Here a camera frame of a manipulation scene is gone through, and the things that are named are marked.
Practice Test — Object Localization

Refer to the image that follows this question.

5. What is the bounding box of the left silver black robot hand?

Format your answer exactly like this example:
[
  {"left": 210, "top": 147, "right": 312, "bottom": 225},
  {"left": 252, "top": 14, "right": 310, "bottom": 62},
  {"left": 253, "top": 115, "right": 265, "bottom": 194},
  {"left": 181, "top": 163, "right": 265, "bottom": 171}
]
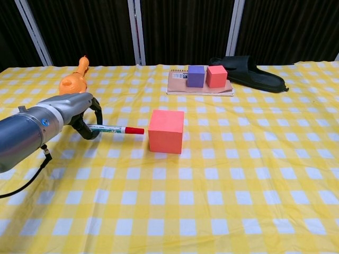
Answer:
[{"left": 35, "top": 92, "right": 104, "bottom": 140}]

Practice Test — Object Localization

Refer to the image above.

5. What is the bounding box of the red and white marker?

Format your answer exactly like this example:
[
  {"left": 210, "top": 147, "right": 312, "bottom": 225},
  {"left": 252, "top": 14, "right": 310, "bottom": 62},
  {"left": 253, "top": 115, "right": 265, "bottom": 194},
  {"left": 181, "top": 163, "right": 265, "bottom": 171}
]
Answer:
[{"left": 86, "top": 124, "right": 145, "bottom": 135}]

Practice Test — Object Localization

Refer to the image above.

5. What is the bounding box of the large pink cube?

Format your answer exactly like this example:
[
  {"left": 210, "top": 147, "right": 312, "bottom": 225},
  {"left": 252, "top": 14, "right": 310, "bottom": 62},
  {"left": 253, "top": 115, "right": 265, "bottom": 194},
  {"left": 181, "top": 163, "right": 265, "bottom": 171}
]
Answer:
[{"left": 148, "top": 110, "right": 185, "bottom": 155}]

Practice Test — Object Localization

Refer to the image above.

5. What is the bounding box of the orange rubber chicken toy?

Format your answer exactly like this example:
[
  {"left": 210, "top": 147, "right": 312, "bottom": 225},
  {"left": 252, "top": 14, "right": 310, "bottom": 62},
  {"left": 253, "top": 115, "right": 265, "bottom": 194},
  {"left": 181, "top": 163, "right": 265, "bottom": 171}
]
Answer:
[{"left": 58, "top": 55, "right": 89, "bottom": 96}]

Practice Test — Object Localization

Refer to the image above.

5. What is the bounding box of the brown spiral notebook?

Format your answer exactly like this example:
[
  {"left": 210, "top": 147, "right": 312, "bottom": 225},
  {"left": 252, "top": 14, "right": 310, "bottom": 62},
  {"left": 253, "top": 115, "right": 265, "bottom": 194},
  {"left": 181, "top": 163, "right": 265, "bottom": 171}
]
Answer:
[{"left": 166, "top": 68, "right": 235, "bottom": 97}]

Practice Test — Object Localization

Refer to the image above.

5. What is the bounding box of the purple cube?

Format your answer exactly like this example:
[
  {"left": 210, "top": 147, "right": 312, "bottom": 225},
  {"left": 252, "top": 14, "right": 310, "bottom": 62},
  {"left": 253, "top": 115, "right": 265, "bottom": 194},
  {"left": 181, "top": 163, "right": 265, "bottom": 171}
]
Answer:
[{"left": 186, "top": 65, "right": 206, "bottom": 88}]

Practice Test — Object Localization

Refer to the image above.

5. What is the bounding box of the yellow white checkered tablecloth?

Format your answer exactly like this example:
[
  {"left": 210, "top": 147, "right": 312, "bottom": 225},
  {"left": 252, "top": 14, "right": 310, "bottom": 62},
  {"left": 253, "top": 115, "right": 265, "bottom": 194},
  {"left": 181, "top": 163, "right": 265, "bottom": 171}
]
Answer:
[{"left": 0, "top": 61, "right": 339, "bottom": 254}]

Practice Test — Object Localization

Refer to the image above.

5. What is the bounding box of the small pink cube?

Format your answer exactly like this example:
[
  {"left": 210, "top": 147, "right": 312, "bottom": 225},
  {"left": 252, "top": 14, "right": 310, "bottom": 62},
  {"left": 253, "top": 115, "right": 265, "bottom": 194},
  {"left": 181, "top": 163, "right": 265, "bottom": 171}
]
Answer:
[{"left": 206, "top": 65, "right": 228, "bottom": 88}]

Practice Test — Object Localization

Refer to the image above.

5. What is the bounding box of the black slipper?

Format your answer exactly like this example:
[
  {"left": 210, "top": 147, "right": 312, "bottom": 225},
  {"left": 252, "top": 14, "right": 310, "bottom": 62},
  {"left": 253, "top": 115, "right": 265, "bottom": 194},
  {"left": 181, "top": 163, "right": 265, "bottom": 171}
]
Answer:
[{"left": 207, "top": 55, "right": 290, "bottom": 93}]

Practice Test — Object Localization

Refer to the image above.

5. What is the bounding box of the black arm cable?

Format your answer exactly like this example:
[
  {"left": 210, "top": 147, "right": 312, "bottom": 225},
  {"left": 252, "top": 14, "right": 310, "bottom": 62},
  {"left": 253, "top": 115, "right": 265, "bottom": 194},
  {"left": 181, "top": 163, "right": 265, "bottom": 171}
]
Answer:
[{"left": 0, "top": 144, "right": 53, "bottom": 199}]

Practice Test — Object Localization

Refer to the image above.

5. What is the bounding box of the grey metal frame post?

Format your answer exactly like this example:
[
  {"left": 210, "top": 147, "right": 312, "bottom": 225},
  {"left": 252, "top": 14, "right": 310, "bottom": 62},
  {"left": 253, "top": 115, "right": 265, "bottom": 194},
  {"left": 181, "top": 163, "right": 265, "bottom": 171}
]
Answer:
[
  {"left": 14, "top": 0, "right": 53, "bottom": 67},
  {"left": 226, "top": 0, "right": 246, "bottom": 57},
  {"left": 127, "top": 0, "right": 147, "bottom": 66}
]

